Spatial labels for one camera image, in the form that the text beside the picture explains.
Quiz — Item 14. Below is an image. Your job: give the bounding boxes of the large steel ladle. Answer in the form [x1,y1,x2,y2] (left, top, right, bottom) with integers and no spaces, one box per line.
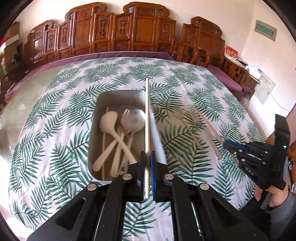
[116,108,145,175]

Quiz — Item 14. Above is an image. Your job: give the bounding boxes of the white rice ladle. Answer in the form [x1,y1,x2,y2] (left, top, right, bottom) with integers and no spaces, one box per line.
[99,111,138,165]

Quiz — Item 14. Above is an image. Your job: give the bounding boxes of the cream plastic spoon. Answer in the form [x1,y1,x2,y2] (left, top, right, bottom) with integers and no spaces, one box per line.
[92,129,135,177]

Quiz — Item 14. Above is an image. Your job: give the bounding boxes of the person right hand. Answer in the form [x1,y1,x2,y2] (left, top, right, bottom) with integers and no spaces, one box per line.
[254,184,289,207]

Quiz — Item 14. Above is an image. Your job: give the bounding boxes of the palm leaf tablecloth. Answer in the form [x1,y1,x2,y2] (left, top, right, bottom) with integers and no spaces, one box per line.
[9,57,262,230]

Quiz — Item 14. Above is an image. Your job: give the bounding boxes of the wooden side shelf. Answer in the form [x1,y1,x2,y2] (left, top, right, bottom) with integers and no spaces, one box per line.
[220,56,258,98]

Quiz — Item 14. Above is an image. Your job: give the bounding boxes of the grey metal tray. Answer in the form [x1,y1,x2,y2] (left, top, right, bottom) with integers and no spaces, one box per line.
[87,89,168,182]

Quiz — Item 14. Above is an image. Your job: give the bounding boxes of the red card on shelf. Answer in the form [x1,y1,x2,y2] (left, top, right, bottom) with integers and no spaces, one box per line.
[224,45,238,59]

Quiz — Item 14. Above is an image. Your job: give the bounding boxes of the wooden armchair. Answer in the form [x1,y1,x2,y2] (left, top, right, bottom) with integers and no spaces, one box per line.
[170,38,211,68]

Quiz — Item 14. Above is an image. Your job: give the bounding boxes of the purple table cover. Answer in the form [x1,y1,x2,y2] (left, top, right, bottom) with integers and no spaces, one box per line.
[4,51,243,100]

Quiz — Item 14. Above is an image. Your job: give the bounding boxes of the carved wooden bench back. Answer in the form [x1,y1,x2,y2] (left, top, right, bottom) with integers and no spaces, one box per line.
[24,2,225,66]

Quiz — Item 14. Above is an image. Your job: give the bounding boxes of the cardboard boxes stack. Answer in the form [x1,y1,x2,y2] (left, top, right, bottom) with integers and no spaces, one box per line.
[1,22,21,76]

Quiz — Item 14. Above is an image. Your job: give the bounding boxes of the white wall panel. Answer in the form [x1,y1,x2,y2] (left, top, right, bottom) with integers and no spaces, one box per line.
[254,73,276,104]

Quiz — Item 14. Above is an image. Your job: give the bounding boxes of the green wall sign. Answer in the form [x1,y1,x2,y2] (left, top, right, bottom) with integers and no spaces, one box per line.
[254,20,278,42]

